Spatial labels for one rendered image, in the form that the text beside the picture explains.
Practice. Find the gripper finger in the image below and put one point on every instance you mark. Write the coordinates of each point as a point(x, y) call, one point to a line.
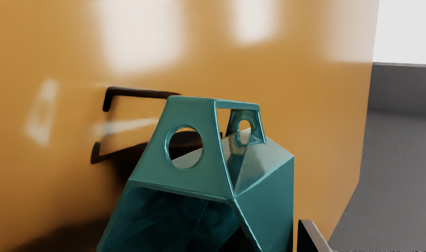
point(309, 239)

